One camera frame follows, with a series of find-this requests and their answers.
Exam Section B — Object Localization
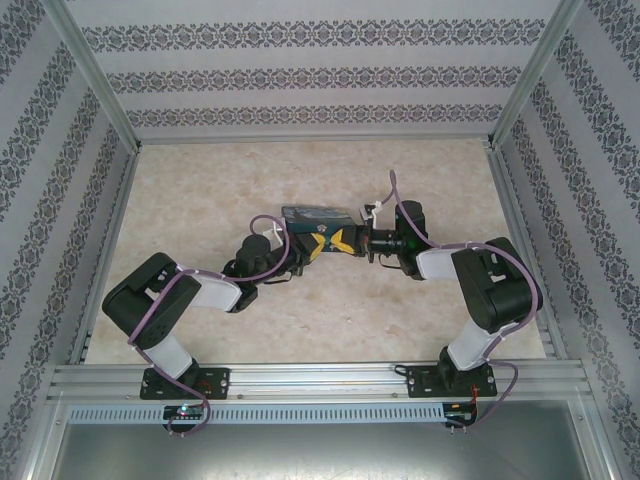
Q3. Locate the starry night painted tin box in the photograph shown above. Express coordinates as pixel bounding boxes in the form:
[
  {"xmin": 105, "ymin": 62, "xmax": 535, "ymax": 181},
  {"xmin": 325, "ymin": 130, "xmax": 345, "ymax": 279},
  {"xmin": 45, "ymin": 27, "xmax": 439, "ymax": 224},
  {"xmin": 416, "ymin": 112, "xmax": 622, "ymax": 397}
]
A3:
[{"xmin": 280, "ymin": 203, "xmax": 362, "ymax": 251}]

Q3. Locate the left controller circuit board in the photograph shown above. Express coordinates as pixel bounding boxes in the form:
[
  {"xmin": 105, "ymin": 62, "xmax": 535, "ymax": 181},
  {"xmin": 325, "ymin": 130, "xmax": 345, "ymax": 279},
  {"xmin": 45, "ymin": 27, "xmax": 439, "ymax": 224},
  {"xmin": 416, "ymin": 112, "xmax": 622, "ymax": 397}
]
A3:
[{"xmin": 164, "ymin": 405, "xmax": 206, "ymax": 421}]

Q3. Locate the grey sheet metal panel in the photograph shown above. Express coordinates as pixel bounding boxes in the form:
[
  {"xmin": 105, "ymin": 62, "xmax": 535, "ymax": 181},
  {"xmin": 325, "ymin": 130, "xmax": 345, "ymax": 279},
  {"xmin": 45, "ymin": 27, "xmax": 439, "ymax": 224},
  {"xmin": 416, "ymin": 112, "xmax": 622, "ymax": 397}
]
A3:
[{"xmin": 49, "ymin": 422, "xmax": 601, "ymax": 480}]

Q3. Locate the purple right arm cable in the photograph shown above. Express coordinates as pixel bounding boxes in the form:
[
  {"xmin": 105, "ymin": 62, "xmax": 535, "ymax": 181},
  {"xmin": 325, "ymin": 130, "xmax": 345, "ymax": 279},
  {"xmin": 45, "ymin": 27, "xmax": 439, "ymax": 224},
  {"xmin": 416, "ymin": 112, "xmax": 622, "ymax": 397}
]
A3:
[{"xmin": 388, "ymin": 169, "xmax": 545, "ymax": 434}]

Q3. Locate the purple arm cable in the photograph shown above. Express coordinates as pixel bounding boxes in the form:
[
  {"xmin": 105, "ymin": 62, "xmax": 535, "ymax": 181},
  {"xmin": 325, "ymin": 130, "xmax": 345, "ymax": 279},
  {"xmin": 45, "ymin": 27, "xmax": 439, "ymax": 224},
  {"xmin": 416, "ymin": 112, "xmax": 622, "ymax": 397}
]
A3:
[
  {"xmin": 128, "ymin": 214, "xmax": 292, "ymax": 437},
  {"xmin": 388, "ymin": 169, "xmax": 545, "ymax": 434}
]

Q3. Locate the aluminium table side rail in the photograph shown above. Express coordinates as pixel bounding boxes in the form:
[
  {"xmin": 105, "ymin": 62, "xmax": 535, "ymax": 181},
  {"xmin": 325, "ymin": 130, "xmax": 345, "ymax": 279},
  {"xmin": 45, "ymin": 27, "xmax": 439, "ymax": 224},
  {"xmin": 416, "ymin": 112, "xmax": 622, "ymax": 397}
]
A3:
[
  {"xmin": 487, "ymin": 147, "xmax": 564, "ymax": 360},
  {"xmin": 68, "ymin": 148, "xmax": 142, "ymax": 365}
]

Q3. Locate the aluminium mounting rail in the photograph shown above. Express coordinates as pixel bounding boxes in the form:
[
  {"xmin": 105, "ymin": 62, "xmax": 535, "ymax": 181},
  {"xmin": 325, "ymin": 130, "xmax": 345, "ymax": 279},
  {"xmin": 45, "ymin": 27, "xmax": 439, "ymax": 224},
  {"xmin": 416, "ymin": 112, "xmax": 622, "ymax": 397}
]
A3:
[{"xmin": 47, "ymin": 363, "xmax": 586, "ymax": 402}]

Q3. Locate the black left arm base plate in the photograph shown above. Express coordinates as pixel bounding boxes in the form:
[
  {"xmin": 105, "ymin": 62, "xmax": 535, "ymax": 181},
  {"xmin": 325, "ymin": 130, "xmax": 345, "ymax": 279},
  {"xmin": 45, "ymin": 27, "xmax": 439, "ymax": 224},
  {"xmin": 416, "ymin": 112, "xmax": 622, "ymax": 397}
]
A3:
[{"xmin": 141, "ymin": 367, "xmax": 231, "ymax": 402}]

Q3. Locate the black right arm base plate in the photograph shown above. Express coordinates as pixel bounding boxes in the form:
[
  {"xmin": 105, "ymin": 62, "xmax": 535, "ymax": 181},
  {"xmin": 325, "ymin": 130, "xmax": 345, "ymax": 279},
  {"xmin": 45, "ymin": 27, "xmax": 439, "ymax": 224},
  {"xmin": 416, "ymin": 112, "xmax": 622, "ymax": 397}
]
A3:
[{"xmin": 403, "ymin": 364, "xmax": 496, "ymax": 399}]

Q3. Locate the slotted grey cable duct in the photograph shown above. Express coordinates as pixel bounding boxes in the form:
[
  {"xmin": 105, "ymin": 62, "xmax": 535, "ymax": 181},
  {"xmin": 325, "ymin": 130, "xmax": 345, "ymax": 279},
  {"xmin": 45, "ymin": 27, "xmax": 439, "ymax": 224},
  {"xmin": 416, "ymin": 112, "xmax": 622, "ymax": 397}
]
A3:
[{"xmin": 67, "ymin": 403, "xmax": 447, "ymax": 424}]

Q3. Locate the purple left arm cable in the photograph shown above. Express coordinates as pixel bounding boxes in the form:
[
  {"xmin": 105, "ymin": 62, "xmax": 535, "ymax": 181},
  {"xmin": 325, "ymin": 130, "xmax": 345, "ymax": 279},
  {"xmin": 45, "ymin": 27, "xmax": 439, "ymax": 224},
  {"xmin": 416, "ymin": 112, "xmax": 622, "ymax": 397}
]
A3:
[{"xmin": 128, "ymin": 214, "xmax": 292, "ymax": 437}]

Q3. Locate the aluminium frame post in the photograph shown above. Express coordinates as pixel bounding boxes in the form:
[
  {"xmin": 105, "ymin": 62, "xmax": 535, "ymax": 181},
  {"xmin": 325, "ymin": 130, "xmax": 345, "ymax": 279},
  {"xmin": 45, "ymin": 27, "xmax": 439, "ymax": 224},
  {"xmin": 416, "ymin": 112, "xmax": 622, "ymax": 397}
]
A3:
[
  {"xmin": 39, "ymin": 0, "xmax": 142, "ymax": 152},
  {"xmin": 485, "ymin": 0, "xmax": 585, "ymax": 150}
]

